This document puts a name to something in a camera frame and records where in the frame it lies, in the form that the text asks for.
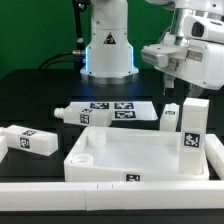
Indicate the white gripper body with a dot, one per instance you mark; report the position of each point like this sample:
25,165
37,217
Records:
198,62

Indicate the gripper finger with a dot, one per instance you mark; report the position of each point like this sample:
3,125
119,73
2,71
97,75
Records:
168,84
194,91

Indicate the white desk top tray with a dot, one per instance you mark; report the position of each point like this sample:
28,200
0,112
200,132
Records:
107,154

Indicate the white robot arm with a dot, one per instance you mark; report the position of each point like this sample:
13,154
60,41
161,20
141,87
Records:
109,55

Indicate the white sheet with tags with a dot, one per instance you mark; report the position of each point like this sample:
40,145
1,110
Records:
124,110

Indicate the white right obstacle bar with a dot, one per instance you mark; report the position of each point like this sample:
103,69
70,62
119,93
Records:
215,154

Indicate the white obstacle bar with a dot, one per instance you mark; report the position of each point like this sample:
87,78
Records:
69,196
3,148
215,154

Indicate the white front obstacle bar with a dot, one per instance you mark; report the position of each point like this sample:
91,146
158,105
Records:
69,196

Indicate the white left obstacle bar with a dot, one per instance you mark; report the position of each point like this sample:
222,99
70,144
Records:
3,148

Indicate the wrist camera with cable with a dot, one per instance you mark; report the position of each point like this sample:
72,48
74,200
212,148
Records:
206,29

